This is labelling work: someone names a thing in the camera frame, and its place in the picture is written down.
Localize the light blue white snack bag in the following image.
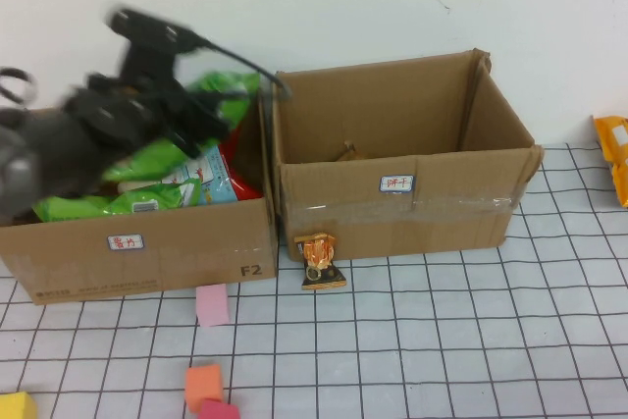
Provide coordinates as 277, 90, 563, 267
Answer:
156, 143, 236, 204

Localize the white label with red writing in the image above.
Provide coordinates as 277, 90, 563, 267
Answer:
106, 233, 146, 251
377, 175, 416, 193

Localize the green Lay's cucumber chips bag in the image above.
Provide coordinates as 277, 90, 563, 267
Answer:
102, 70, 261, 183

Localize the black looped cable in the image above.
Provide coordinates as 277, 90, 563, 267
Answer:
0, 67, 39, 105

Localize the small gold and black snack packet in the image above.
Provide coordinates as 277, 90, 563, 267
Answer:
293, 231, 348, 291

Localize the red snack bag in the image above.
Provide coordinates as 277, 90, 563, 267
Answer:
218, 127, 264, 200

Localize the brown snack packet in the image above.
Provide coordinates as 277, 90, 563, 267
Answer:
335, 140, 379, 163

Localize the yellow foam block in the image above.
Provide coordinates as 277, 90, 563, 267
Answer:
0, 392, 38, 419

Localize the orange yellow snack bag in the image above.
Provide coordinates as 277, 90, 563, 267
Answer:
591, 114, 628, 208

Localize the green snack bag with barcode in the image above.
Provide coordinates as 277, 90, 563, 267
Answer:
31, 177, 202, 223

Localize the red foam cube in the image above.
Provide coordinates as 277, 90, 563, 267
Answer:
197, 398, 241, 419

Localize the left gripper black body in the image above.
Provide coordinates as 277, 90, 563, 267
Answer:
66, 70, 190, 145

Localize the pink foam block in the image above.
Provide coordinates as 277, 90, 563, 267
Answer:
195, 284, 231, 328

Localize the taped cardboard box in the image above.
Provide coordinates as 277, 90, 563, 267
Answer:
269, 48, 545, 263

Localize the orange foam cube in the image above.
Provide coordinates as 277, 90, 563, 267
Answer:
184, 363, 223, 414

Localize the white grid pattern tablecloth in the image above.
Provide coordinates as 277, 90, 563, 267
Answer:
0, 142, 628, 419

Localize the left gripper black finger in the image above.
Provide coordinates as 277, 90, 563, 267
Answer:
185, 88, 249, 105
166, 107, 232, 159

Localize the cardboard box with F2 print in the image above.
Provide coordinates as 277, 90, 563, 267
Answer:
0, 87, 280, 306

